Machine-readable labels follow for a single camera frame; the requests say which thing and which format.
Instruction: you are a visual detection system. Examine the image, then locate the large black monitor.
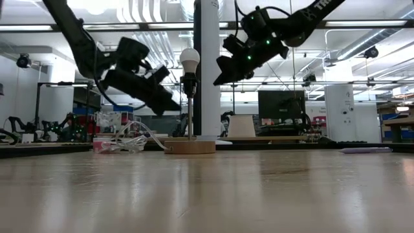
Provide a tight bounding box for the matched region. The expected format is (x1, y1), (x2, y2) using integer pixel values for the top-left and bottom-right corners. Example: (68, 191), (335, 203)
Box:
(257, 90), (307, 121)

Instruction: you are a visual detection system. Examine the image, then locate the white round pillar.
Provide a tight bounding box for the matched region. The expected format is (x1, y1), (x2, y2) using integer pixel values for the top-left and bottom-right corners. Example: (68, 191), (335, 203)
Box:
(324, 83), (356, 144)

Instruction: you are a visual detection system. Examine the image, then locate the black ceiling camera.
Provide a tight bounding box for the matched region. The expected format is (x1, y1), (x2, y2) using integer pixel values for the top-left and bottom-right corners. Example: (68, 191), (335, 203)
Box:
(364, 45), (380, 60)
(16, 53), (32, 69)

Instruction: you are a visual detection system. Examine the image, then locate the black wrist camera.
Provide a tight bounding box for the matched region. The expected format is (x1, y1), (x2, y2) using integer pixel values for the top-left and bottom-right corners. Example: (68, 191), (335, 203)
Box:
(223, 34), (248, 56)
(115, 36), (150, 72)

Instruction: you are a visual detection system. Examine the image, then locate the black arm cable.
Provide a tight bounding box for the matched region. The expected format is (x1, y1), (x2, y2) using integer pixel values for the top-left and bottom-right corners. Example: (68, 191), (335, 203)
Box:
(92, 41), (147, 111)
(234, 0), (292, 37)

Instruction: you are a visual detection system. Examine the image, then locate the wooden base lamp stand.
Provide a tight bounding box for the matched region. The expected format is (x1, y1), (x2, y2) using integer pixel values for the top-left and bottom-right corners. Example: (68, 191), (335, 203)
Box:
(164, 72), (217, 155)

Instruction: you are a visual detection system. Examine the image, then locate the shelf with blue bins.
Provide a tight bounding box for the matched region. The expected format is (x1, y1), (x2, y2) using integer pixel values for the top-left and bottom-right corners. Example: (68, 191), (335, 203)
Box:
(383, 111), (414, 140)

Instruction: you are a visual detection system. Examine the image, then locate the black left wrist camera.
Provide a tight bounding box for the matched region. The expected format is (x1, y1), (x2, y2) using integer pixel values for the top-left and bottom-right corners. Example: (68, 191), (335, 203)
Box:
(115, 36), (150, 72)

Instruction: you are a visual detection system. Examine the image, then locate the black tall stand frame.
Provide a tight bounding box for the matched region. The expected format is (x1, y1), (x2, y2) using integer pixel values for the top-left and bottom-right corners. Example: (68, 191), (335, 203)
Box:
(34, 81), (93, 144)

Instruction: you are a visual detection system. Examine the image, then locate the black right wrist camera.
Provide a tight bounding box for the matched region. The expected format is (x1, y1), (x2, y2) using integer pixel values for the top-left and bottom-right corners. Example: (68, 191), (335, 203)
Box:
(223, 34), (248, 56)

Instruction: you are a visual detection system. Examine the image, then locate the white lightbulb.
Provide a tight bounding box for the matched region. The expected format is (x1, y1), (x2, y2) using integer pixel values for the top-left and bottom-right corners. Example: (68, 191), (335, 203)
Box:
(179, 47), (201, 75)

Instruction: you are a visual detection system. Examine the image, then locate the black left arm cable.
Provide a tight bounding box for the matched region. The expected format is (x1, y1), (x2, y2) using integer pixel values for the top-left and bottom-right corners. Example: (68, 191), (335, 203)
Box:
(92, 41), (147, 111)

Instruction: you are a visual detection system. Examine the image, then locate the wooden side desk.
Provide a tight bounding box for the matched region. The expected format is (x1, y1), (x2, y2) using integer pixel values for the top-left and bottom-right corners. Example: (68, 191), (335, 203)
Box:
(231, 135), (308, 145)

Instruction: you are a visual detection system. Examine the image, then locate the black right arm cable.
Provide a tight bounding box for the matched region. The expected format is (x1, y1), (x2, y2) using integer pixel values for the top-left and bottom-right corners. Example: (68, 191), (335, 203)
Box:
(234, 0), (292, 37)

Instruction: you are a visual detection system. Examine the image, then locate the purple pen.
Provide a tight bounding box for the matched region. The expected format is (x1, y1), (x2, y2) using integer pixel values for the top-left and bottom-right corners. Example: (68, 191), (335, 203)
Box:
(338, 147), (393, 155)

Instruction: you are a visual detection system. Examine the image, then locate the clear plastic wrapper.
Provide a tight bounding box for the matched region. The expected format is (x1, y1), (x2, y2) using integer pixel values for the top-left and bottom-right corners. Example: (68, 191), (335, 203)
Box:
(93, 120), (171, 155)

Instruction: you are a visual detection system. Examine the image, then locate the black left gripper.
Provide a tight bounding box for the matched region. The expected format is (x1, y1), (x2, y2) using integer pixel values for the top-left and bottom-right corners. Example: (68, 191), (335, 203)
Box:
(102, 64), (182, 117)

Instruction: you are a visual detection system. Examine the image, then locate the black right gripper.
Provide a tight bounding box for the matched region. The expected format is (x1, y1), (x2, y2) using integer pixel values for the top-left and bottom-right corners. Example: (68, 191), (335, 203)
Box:
(213, 37), (290, 87)

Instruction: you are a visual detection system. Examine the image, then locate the black aluminium rig frame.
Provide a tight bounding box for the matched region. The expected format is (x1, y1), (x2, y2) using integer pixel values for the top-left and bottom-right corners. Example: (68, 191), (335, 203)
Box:
(0, 141), (414, 160)

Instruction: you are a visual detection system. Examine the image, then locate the white conical lampshade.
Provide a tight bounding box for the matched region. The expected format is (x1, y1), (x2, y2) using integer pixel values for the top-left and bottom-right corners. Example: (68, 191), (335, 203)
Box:
(227, 115), (257, 138)

